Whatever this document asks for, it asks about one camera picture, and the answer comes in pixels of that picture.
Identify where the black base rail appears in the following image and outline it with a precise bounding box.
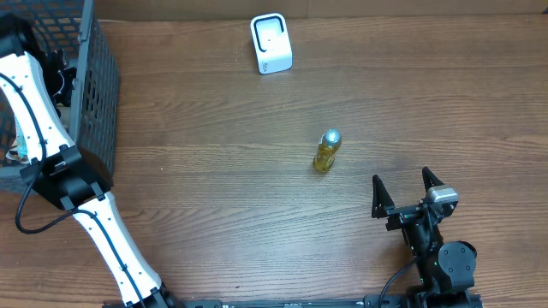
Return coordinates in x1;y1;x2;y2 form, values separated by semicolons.
102;295;484;308

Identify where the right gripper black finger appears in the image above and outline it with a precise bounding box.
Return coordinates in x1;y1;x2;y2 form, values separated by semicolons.
372;175;395;217
421;166;444;191

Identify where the grey plastic mesh basket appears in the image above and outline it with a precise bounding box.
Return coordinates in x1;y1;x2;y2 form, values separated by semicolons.
1;0;119;176

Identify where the green wet wipes pack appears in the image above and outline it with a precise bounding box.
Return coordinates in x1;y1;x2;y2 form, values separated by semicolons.
6;117;29;164

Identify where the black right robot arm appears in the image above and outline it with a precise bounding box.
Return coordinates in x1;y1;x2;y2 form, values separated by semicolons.
366;167;483;308

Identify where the white barcode scanner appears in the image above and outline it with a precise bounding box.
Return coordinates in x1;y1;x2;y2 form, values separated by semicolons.
250;13;293;74

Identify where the yellow dish soap bottle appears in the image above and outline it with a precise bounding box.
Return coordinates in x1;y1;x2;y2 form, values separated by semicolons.
313;128;342;173

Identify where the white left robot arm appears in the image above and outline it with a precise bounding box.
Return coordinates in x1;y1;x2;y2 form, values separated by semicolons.
1;13;182;307

